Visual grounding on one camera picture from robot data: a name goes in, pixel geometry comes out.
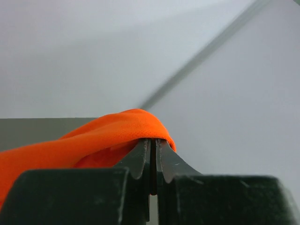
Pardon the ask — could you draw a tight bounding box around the aluminium corner frame post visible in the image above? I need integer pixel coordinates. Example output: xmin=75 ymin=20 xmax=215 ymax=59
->
xmin=140 ymin=0 xmax=270 ymax=110

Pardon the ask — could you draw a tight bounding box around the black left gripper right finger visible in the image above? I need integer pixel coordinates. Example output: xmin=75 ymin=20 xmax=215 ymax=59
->
xmin=156 ymin=139 xmax=300 ymax=225

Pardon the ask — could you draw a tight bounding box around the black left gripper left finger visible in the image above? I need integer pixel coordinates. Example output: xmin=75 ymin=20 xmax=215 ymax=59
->
xmin=0 ymin=139 xmax=151 ymax=225

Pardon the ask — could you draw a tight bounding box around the orange t shirt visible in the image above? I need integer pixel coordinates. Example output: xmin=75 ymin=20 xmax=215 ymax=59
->
xmin=0 ymin=109 xmax=176 ymax=203

